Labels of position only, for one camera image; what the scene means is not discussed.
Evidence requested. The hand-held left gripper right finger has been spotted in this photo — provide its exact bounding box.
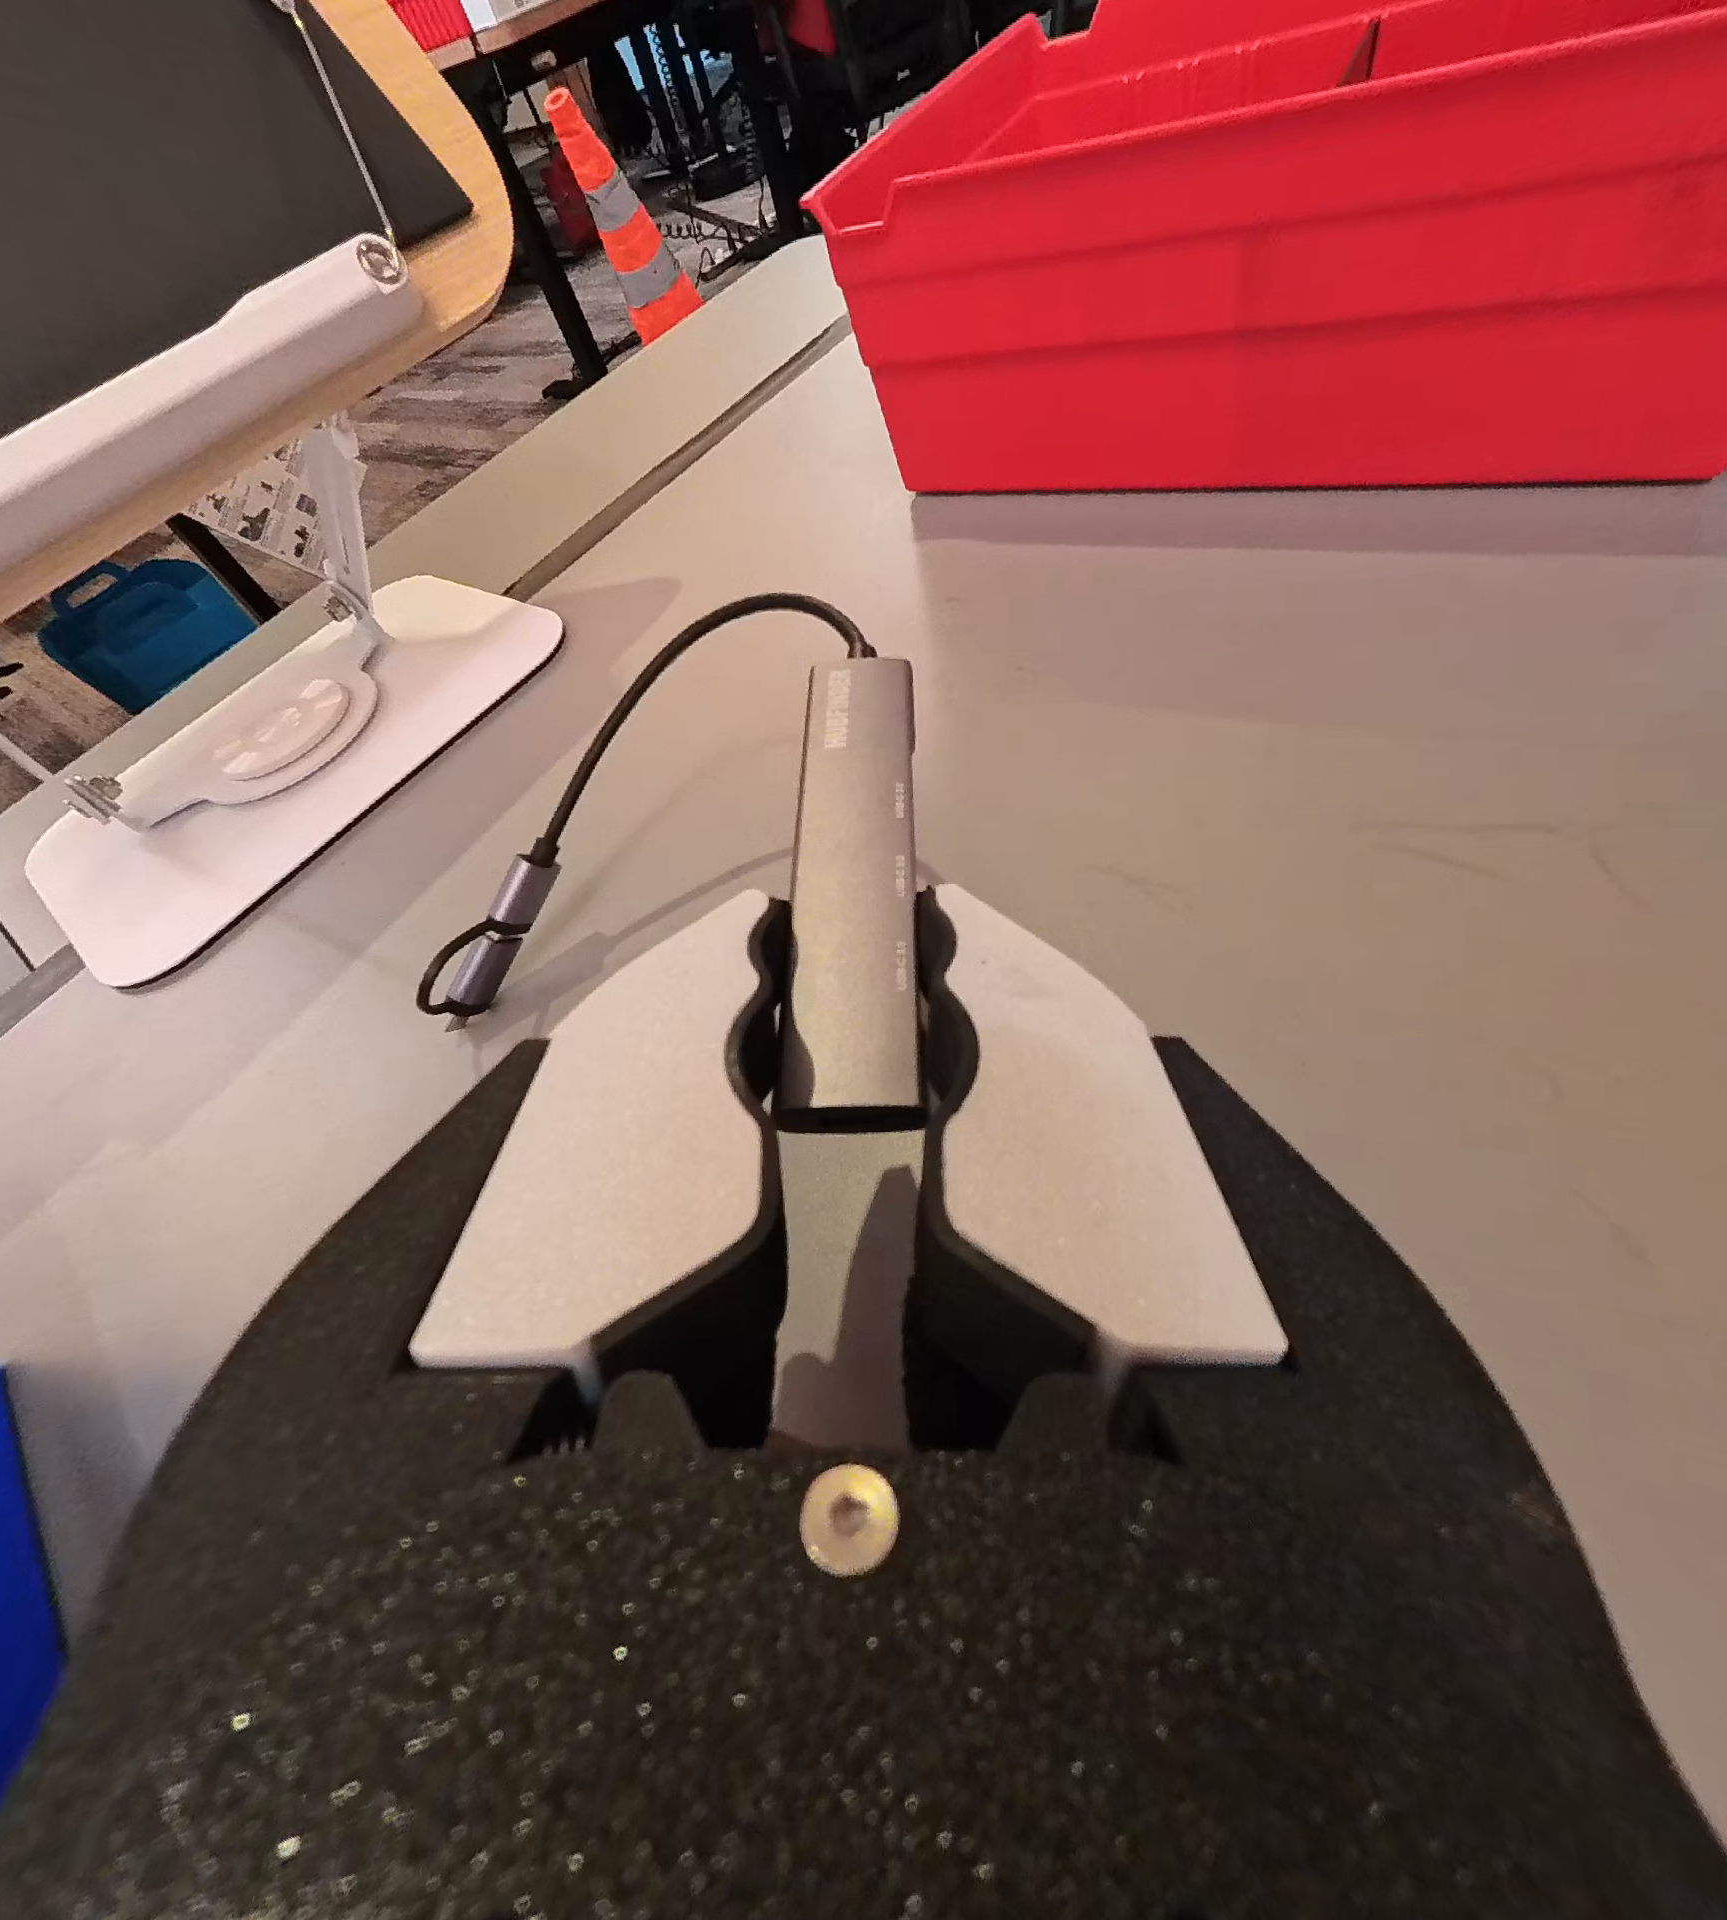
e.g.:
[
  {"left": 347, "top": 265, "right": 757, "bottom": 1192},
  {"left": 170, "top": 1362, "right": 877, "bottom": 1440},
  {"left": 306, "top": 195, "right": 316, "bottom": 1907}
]
[{"left": 910, "top": 880, "right": 1289, "bottom": 1369}]

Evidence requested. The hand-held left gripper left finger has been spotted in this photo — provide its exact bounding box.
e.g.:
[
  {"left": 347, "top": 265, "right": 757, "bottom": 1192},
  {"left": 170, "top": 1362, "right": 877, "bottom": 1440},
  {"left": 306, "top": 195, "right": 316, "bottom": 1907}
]
[{"left": 408, "top": 890, "right": 791, "bottom": 1374}]

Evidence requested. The grey USB hub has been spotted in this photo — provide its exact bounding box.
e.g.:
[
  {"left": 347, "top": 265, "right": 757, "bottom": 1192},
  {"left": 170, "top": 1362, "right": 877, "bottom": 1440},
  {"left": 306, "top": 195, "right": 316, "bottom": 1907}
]
[{"left": 417, "top": 591, "right": 943, "bottom": 1134}]

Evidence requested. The red storage bin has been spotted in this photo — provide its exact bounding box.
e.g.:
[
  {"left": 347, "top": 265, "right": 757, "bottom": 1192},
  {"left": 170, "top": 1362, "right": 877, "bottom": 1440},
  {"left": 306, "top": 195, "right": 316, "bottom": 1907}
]
[{"left": 800, "top": 0, "right": 1727, "bottom": 493}]

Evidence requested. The white board stand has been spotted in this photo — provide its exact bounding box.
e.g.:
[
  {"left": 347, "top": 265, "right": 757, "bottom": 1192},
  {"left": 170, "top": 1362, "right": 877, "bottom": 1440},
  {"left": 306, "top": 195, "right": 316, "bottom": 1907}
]
[{"left": 0, "top": 236, "right": 568, "bottom": 992}]

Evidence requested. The blue plastic tote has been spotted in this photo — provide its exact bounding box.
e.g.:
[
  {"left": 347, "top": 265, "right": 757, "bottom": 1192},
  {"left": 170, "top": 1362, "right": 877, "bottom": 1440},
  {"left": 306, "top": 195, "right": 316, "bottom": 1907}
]
[{"left": 37, "top": 559, "right": 261, "bottom": 716}]

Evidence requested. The printed leaflet sign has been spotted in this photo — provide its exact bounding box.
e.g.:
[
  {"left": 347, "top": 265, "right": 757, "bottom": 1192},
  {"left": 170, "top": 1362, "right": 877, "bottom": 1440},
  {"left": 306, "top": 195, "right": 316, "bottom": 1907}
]
[{"left": 188, "top": 427, "right": 368, "bottom": 579}]

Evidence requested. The orange traffic cone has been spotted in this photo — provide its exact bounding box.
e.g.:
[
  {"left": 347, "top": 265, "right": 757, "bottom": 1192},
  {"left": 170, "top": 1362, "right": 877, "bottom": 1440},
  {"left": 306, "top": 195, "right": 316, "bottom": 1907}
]
[{"left": 543, "top": 85, "right": 710, "bottom": 349}]

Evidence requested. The black board wooden frame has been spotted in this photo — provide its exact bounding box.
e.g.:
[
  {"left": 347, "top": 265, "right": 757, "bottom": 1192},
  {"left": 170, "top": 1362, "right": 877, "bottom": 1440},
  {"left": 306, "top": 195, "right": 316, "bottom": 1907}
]
[{"left": 0, "top": 0, "right": 516, "bottom": 662}]

